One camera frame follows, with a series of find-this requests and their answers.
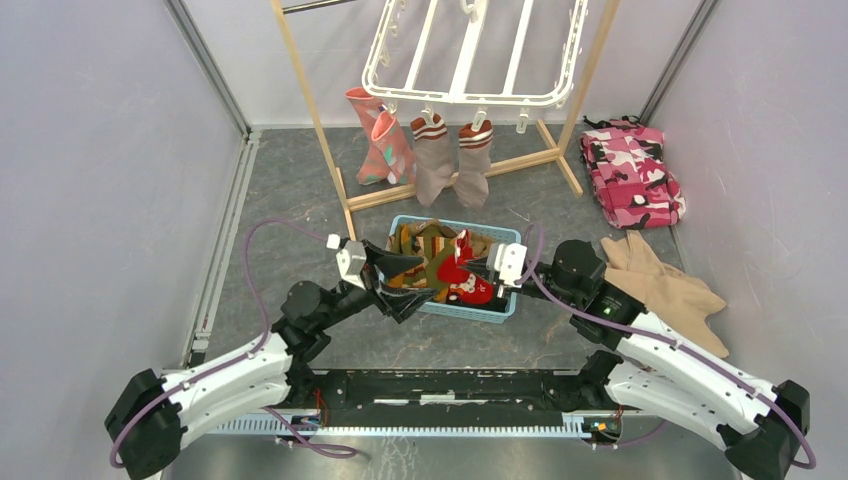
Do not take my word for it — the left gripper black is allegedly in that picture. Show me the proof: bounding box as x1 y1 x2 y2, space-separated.
318 239 438 329

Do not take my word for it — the red sock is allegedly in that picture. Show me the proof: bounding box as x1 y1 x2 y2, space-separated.
437 229 495 306

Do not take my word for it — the grey brown striped sock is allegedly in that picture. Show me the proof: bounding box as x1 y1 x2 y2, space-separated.
410 114 454 207

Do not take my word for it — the pink sock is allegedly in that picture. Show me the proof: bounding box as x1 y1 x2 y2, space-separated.
345 87 389 185
370 110 416 185

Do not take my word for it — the white clip hanger frame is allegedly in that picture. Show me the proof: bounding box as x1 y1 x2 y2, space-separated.
361 1 589 133

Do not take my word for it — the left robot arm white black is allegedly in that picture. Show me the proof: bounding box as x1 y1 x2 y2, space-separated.
104 235 434 479

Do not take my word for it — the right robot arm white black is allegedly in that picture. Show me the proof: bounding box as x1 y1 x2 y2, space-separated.
451 240 817 479

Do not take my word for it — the blue plastic basket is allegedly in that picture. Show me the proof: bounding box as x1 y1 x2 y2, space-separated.
419 220 522 324

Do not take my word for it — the olive yellow sock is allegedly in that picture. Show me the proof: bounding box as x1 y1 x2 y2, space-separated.
388 219 494 303

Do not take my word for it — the pink camouflage bag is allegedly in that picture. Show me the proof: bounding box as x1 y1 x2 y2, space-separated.
579 115 687 230

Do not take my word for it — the beige cloth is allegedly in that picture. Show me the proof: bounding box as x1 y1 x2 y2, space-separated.
601 231 729 358

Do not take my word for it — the black metal rod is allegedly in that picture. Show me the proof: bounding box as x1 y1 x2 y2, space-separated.
281 0 356 15

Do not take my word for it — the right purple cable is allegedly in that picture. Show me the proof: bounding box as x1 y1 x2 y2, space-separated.
517 222 817 470

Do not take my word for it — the purple cable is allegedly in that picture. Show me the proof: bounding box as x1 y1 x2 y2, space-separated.
108 219 331 469
517 222 817 470

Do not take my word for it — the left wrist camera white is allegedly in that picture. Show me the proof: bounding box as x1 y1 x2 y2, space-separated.
325 234 367 290

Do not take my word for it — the wooden rack frame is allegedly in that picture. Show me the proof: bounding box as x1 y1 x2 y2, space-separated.
268 0 624 241

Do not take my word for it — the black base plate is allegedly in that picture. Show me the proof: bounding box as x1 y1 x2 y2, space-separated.
275 369 620 429

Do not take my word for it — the toothed cable rail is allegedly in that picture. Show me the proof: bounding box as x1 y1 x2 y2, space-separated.
211 413 591 440

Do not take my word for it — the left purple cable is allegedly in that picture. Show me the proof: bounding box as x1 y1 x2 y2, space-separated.
108 219 331 469

